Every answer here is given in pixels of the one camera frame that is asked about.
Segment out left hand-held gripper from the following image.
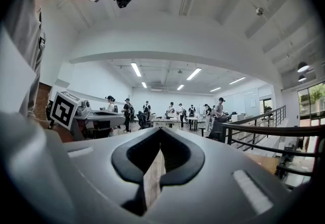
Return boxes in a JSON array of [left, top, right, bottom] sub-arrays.
[[49, 90, 125, 131]]

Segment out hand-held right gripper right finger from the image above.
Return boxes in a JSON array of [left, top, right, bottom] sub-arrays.
[[142, 127, 290, 224]]

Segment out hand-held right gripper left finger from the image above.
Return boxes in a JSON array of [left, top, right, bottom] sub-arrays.
[[63, 127, 161, 224]]

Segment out ceiling tube lights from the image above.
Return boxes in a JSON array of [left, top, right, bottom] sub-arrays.
[[130, 62, 247, 92]]

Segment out white table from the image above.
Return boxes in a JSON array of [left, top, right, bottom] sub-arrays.
[[151, 117, 184, 130], [186, 115, 207, 132]]

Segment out black metal railing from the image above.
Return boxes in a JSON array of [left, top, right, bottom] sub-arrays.
[[221, 105, 325, 178]]

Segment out person's grey shirt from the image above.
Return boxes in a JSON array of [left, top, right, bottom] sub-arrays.
[[0, 0, 47, 119]]

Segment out large window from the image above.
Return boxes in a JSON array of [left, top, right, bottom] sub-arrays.
[[297, 82, 325, 120]]

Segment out wall whiteboard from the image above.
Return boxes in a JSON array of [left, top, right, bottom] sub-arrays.
[[223, 87, 260, 117]]

